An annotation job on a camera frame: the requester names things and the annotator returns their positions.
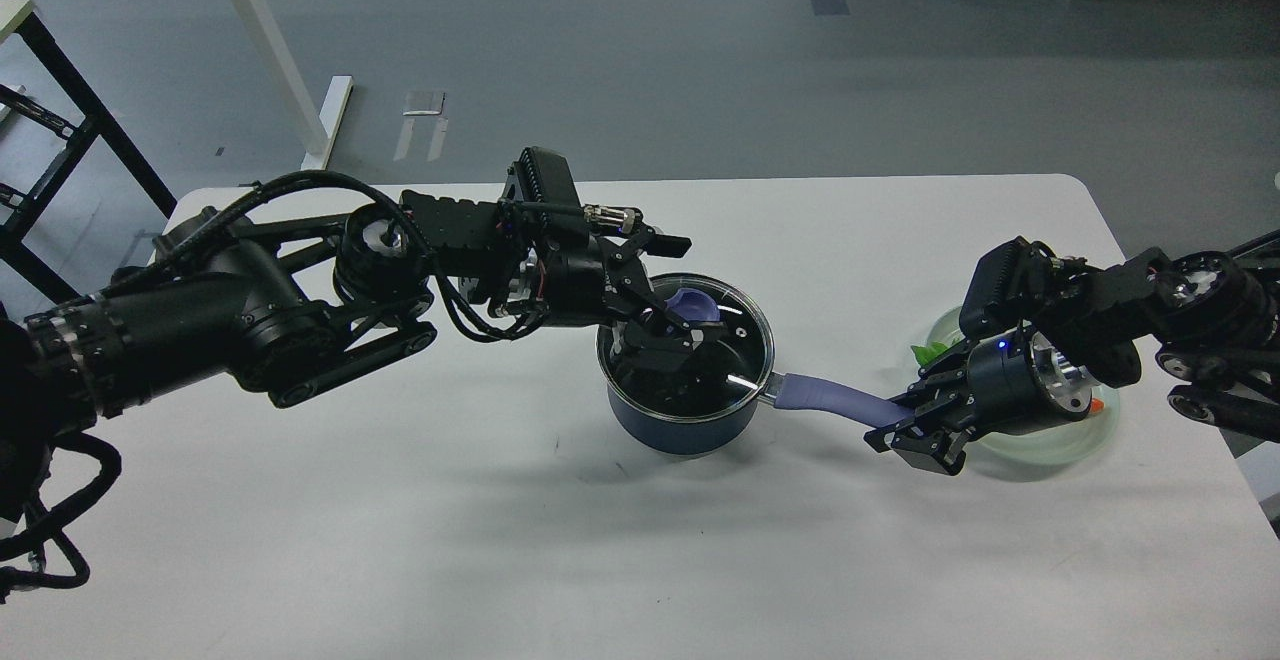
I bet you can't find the black wrist camera image left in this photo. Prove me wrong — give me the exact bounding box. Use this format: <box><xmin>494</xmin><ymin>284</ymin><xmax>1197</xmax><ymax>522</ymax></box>
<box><xmin>502</xmin><ymin>148</ymin><xmax>589</xmax><ymax>246</ymax></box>

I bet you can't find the black metal rack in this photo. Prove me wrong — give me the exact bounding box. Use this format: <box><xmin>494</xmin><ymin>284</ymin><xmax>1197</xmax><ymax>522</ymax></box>
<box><xmin>1</xmin><ymin>0</ymin><xmax>177</xmax><ymax>303</ymax></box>

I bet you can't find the black wrist camera image right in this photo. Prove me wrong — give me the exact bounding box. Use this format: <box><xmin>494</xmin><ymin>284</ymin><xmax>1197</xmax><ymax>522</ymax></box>
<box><xmin>959</xmin><ymin>237</ymin><xmax>1052</xmax><ymax>342</ymax></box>

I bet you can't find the clear glass plate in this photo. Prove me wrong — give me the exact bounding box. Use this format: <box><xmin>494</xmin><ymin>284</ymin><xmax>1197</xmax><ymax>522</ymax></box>
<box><xmin>911</xmin><ymin>306</ymin><xmax>1120</xmax><ymax>475</ymax></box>

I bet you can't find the blue saucepan with handle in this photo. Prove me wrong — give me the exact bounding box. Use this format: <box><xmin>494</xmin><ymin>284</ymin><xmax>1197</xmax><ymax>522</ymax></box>
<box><xmin>596</xmin><ymin>272</ymin><xmax>916</xmax><ymax>457</ymax></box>

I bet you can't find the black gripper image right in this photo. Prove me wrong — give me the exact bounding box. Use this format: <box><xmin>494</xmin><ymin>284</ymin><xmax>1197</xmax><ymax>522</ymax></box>
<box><xmin>864</xmin><ymin>333</ymin><xmax>1094</xmax><ymax>476</ymax></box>

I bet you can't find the black wrist camera image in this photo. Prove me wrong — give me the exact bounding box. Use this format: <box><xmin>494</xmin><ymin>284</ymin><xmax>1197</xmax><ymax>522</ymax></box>
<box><xmin>959</xmin><ymin>237</ymin><xmax>1052</xmax><ymax>342</ymax></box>
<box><xmin>502</xmin><ymin>148</ymin><xmax>589</xmax><ymax>246</ymax></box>

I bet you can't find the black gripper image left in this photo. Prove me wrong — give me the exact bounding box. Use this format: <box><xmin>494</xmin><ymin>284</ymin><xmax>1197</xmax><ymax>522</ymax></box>
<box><xmin>506</xmin><ymin>224</ymin><xmax>723</xmax><ymax>376</ymax></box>

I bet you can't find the glass pot lid blue knob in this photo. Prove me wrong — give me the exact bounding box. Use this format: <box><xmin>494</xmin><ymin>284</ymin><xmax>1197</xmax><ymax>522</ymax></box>
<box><xmin>596</xmin><ymin>272</ymin><xmax>774</xmax><ymax>423</ymax></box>

